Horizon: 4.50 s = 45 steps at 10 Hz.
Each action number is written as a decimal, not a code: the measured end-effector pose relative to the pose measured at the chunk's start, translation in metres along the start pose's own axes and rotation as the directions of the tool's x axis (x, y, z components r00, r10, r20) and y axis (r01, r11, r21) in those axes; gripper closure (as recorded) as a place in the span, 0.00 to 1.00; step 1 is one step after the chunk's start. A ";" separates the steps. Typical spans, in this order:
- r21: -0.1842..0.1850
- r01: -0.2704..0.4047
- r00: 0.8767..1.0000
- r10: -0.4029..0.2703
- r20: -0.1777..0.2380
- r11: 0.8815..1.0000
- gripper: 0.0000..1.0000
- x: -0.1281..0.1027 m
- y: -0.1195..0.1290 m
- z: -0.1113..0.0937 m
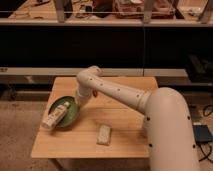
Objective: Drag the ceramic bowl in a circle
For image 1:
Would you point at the cluttered workbench shelf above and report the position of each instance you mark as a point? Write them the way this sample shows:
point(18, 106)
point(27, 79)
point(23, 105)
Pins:
point(106, 13)

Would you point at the dark box on floor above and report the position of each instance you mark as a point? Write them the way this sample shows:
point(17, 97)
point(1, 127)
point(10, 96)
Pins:
point(202, 134)

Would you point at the green ceramic bowl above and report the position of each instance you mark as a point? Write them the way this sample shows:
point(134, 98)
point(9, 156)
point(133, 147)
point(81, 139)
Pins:
point(72, 111)

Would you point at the beige sponge block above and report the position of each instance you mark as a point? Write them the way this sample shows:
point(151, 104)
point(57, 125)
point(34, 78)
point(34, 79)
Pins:
point(104, 135)

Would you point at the wooden table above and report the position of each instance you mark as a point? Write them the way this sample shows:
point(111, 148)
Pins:
point(79, 139)

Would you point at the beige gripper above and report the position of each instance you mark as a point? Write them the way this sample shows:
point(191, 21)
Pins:
point(80, 100)

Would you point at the white plastic bottle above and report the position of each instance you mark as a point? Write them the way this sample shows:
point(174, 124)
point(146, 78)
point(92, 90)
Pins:
point(54, 117)

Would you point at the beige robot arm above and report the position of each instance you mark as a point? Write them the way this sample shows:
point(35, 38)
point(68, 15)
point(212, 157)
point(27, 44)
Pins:
point(168, 123)

